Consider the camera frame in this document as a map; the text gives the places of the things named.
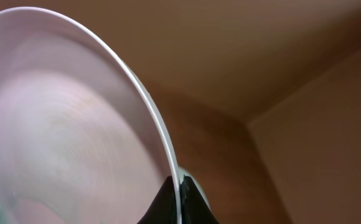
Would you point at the white plate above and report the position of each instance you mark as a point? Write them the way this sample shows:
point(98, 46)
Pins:
point(81, 140)
point(184, 173)

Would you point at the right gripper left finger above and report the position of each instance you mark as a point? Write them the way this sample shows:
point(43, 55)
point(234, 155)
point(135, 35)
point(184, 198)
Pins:
point(163, 209)

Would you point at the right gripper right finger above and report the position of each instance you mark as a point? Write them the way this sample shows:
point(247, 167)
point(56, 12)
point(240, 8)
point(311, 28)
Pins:
point(194, 209)

